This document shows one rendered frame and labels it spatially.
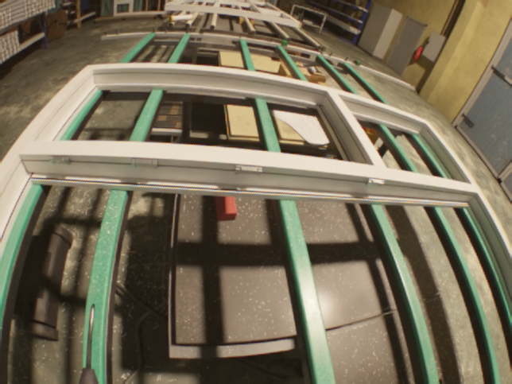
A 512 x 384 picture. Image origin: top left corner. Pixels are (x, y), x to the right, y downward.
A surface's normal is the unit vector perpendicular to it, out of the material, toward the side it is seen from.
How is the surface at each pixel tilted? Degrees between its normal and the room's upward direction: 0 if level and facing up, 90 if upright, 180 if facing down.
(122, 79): 90
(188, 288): 0
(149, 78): 90
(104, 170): 90
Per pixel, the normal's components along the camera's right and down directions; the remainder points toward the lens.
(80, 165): 0.10, 0.77
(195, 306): 0.21, -0.63
